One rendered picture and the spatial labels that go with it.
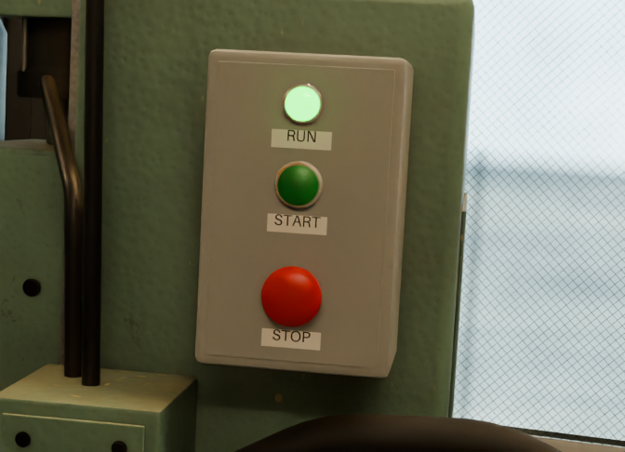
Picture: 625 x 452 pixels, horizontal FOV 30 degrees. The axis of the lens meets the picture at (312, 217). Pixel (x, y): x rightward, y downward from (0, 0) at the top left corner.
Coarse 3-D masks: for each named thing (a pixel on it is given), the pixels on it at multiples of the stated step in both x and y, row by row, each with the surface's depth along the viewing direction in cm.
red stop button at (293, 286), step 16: (288, 272) 57; (304, 272) 57; (272, 288) 57; (288, 288) 57; (304, 288) 57; (320, 288) 57; (272, 304) 57; (288, 304) 57; (304, 304) 57; (320, 304) 57; (288, 320) 57; (304, 320) 57
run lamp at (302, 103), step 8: (296, 88) 57; (304, 88) 57; (312, 88) 57; (288, 96) 57; (296, 96) 57; (304, 96) 57; (312, 96) 57; (320, 96) 57; (288, 104) 57; (296, 104) 57; (304, 104) 57; (312, 104) 57; (320, 104) 57; (288, 112) 57; (296, 112) 57; (304, 112) 57; (312, 112) 57; (320, 112) 57; (296, 120) 57; (304, 120) 57; (312, 120) 57
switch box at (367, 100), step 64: (256, 64) 58; (320, 64) 57; (384, 64) 57; (256, 128) 58; (320, 128) 57; (384, 128) 57; (256, 192) 58; (384, 192) 57; (256, 256) 58; (320, 256) 58; (384, 256) 58; (256, 320) 59; (320, 320) 58; (384, 320) 58
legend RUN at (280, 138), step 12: (276, 132) 58; (288, 132) 58; (300, 132) 57; (312, 132) 57; (324, 132) 57; (276, 144) 58; (288, 144) 58; (300, 144) 58; (312, 144) 57; (324, 144) 57
